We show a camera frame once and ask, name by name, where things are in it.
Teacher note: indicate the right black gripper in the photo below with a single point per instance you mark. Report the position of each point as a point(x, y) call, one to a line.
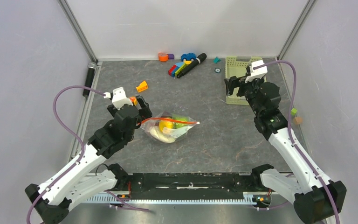
point(233, 82)

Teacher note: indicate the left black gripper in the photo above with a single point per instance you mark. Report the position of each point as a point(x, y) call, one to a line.
point(145, 112)

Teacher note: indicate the yellow lemon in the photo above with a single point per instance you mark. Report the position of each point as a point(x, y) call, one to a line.
point(164, 124)

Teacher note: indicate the white radish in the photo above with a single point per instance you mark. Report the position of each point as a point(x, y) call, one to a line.
point(160, 136)

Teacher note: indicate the clear zip bag orange zipper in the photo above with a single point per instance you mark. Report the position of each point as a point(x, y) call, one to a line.
point(177, 133)

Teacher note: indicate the green apple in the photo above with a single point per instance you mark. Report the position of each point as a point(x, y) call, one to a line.
point(183, 121)

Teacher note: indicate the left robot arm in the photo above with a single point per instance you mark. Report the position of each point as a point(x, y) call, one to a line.
point(61, 193)

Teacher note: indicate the green plastic basket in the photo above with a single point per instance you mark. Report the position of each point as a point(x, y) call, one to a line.
point(236, 66)

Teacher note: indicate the orange toy brick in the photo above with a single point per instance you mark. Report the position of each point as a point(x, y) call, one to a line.
point(142, 86)

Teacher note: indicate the teal block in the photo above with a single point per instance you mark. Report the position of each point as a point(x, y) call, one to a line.
point(216, 60)

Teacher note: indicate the black microphone on table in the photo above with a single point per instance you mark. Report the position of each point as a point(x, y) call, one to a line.
point(198, 60)

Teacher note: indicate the blue toy car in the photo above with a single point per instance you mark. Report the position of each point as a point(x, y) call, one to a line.
point(188, 57)

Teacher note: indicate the coloured block stack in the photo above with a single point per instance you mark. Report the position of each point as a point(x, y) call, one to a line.
point(177, 68)

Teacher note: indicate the green cube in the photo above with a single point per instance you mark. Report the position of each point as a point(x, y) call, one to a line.
point(293, 112)

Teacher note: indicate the wooden cube right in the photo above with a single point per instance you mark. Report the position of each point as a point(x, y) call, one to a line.
point(297, 120)

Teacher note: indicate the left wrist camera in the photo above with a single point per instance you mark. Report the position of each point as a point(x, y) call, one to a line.
point(119, 98)

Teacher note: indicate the black microphone at wall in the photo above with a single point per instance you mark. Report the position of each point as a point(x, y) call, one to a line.
point(89, 78)

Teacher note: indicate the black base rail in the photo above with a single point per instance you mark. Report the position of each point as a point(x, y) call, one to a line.
point(187, 186)

